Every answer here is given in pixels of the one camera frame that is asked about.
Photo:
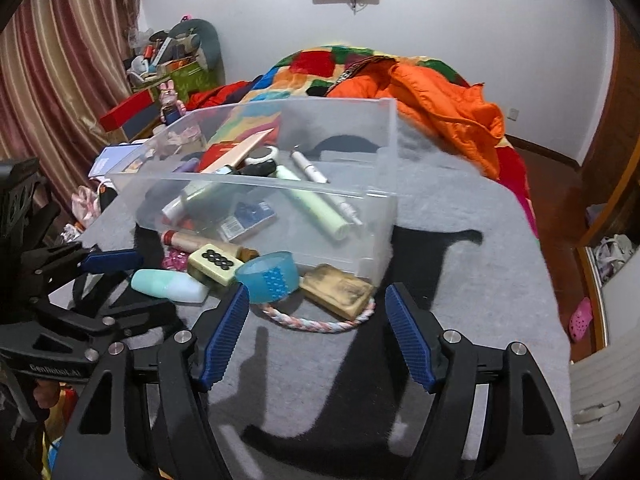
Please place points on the white wall socket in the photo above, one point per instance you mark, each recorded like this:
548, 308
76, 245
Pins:
513, 114

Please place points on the red lidded box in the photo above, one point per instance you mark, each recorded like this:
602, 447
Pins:
125, 110

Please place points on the orange padded jacket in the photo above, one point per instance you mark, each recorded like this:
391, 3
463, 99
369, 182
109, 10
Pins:
440, 105

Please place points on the clear plastic storage box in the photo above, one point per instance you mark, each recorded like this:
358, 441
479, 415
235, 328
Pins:
350, 240

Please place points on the small blue box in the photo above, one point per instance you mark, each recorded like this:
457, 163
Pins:
250, 220

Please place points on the white clip pen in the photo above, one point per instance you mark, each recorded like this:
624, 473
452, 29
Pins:
345, 207

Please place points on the green glass bottle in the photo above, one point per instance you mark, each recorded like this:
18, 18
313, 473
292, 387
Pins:
210, 200

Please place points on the cream box with black dots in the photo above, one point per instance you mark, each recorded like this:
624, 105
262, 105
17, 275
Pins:
200, 265

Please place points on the grey blanket with black letters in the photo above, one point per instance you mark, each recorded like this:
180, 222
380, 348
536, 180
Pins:
475, 310

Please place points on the white plastic cabinet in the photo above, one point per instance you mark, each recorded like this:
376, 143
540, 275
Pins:
600, 400

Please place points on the light teal bottle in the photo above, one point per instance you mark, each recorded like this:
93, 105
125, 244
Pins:
165, 285

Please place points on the dark blue bottle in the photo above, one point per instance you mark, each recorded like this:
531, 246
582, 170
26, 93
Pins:
171, 114

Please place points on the light green tube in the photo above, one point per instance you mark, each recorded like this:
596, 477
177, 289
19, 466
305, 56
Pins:
320, 210

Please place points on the tan sponge block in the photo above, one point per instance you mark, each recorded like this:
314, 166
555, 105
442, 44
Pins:
335, 290

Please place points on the pink bunny toy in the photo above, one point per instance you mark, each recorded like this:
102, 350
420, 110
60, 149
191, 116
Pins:
170, 92

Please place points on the pink cloth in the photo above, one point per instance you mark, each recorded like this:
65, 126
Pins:
85, 205

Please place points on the pale blue notebook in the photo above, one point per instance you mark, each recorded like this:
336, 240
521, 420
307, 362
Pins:
112, 160

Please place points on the white bag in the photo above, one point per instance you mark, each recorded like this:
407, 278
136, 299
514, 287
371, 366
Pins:
615, 255

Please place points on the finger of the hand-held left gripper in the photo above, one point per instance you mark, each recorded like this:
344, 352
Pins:
112, 261
145, 320

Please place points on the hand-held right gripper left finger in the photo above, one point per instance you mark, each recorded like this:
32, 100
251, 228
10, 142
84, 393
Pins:
222, 340

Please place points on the striped reddish curtain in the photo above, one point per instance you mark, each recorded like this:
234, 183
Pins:
50, 60

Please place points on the blue tape roll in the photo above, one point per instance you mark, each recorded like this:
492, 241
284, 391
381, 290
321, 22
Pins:
270, 280

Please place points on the colourful patchwork blanket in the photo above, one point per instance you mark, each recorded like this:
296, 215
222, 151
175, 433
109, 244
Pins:
315, 65

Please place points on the pink clog shoe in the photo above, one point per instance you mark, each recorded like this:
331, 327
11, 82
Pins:
581, 320

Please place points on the pink beads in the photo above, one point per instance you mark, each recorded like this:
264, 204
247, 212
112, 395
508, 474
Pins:
175, 261

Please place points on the rose cosmetic tube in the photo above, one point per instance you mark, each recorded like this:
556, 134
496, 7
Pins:
200, 242

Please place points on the white cylinder tube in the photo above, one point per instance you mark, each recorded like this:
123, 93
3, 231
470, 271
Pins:
310, 167

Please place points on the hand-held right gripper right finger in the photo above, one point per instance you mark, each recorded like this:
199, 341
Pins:
407, 335

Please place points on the grey neck pillow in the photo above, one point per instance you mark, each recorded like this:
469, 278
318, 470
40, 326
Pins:
210, 40

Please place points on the red garment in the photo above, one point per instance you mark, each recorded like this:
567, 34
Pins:
215, 94

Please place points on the wooden door frame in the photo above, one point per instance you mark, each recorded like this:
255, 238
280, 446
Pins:
620, 110

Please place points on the green cardboard box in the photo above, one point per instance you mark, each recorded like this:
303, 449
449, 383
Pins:
197, 77

